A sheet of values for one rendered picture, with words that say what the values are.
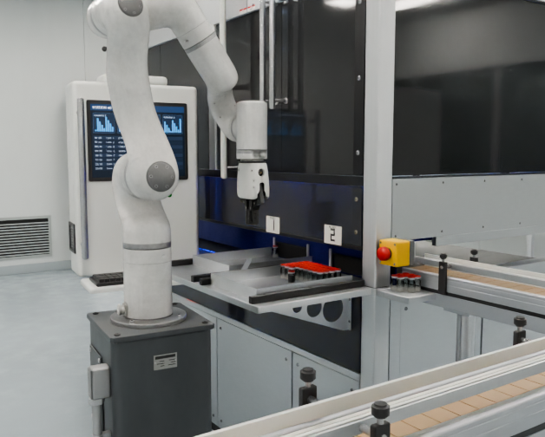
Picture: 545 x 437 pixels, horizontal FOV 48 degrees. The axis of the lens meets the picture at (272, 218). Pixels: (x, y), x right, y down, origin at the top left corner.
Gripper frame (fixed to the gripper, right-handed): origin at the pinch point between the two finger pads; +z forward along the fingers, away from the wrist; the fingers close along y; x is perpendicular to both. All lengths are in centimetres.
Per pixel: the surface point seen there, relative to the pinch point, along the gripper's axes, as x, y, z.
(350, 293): -26.5, -11.0, 22.8
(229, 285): 2.3, 8.6, 20.5
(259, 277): -14.9, 19.5, 22.0
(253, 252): -35, 54, 20
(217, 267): -8.8, 35.8, 20.5
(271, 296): -0.9, -8.1, 21.0
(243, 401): -35, 62, 82
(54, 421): 17, 150, 110
